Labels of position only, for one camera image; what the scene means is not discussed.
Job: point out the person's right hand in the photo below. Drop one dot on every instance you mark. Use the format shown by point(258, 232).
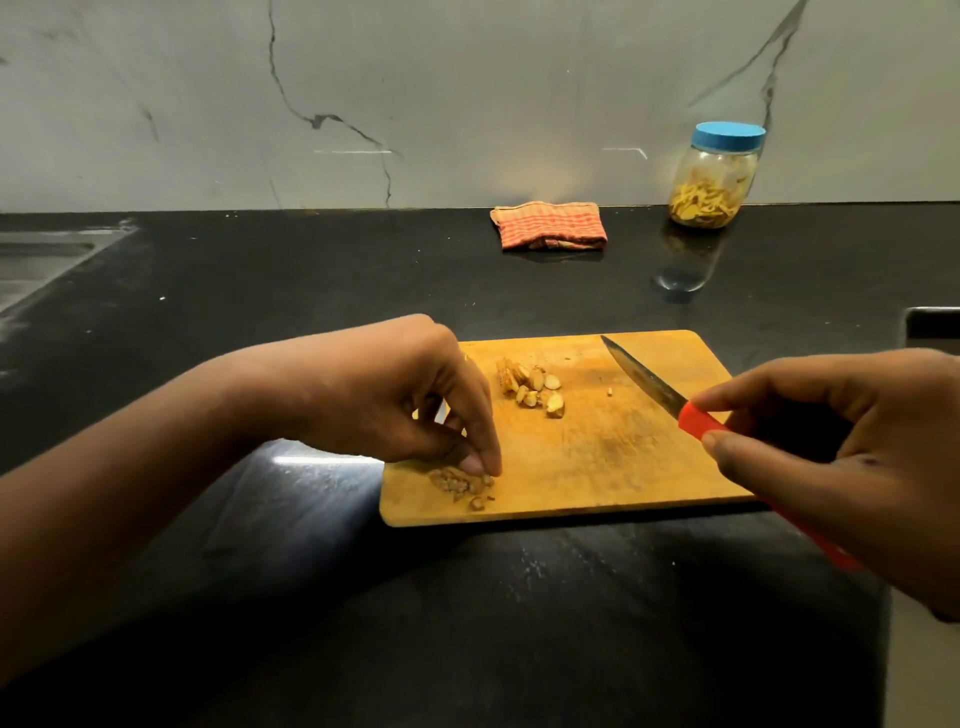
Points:
point(862, 465)

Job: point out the person's left hand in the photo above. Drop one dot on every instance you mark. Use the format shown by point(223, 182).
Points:
point(375, 390)

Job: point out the knobby ginger piece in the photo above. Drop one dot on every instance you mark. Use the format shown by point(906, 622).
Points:
point(452, 481)

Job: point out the small round ginger end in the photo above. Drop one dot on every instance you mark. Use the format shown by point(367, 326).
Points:
point(477, 504)

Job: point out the pile of ginger slices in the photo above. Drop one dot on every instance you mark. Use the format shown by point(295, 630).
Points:
point(534, 382)

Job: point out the blue-lidded plastic jar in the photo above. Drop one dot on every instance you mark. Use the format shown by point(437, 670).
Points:
point(716, 174)

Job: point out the person's left forearm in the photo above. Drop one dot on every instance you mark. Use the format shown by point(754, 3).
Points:
point(112, 487)

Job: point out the blue jar lid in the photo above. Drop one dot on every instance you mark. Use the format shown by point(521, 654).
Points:
point(728, 137)

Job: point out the beige cabinet door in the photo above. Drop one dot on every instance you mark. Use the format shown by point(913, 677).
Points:
point(934, 326)

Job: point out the wooden cutting board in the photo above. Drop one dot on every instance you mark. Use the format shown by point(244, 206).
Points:
point(600, 450)

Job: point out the orange checked cloth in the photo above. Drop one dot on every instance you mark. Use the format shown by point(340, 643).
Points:
point(550, 225)

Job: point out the steel sink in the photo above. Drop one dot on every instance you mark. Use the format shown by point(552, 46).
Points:
point(37, 259)

